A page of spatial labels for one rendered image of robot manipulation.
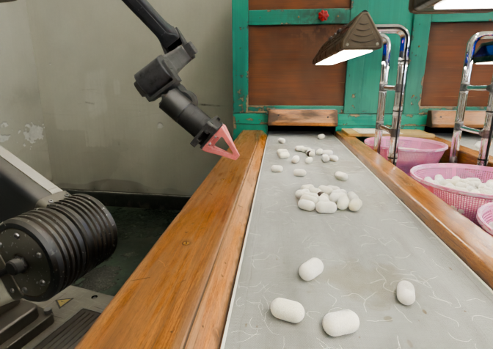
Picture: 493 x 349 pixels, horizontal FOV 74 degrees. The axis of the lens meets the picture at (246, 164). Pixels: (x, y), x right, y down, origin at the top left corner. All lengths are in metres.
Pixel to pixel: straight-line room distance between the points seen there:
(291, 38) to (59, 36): 1.90
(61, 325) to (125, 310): 0.51
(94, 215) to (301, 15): 1.20
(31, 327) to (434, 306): 0.73
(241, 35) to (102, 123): 1.57
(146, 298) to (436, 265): 0.37
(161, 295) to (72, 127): 2.61
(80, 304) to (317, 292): 0.63
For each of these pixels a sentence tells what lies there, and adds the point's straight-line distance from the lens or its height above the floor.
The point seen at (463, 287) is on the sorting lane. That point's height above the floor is 0.74.
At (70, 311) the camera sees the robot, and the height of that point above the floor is 0.47.
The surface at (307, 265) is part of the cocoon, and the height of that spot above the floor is 0.76.
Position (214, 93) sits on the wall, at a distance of 2.39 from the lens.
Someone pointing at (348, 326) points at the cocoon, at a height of 0.75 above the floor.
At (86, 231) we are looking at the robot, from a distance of 0.56.
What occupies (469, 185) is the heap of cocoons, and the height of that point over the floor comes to 0.74.
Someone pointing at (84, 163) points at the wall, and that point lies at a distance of 2.93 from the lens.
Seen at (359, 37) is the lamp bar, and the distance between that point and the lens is 0.74.
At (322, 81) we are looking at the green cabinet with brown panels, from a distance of 1.52.
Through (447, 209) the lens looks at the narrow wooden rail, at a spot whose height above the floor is 0.76.
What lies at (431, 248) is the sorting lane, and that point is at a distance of 0.57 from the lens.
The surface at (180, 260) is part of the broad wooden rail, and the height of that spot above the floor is 0.76.
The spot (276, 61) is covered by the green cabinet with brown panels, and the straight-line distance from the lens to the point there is 1.51.
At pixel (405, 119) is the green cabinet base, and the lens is 1.60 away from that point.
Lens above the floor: 0.98
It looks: 14 degrees down
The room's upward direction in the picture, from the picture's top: straight up
